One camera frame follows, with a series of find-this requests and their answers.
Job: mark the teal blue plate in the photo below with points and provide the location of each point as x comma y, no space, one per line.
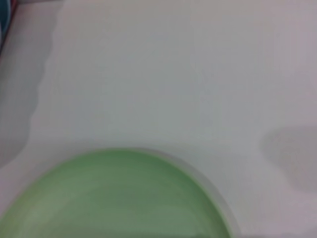
5,15

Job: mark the light green plate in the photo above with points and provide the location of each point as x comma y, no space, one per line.
111,198

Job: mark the dark red plate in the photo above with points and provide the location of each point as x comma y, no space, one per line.
15,3

